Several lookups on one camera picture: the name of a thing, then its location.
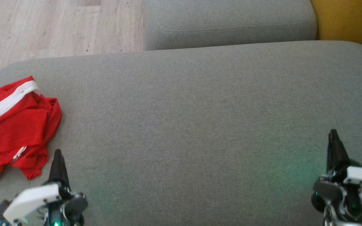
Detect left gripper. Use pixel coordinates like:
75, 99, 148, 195
43, 149, 89, 226

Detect large grey sofa seat cushion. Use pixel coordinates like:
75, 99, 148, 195
0, 40, 362, 226

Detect red elastic waist shorts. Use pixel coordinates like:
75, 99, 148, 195
0, 126, 49, 181

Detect grey stitched sofa cushion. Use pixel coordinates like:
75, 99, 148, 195
144, 0, 318, 51

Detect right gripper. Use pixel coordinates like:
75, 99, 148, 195
311, 129, 362, 226

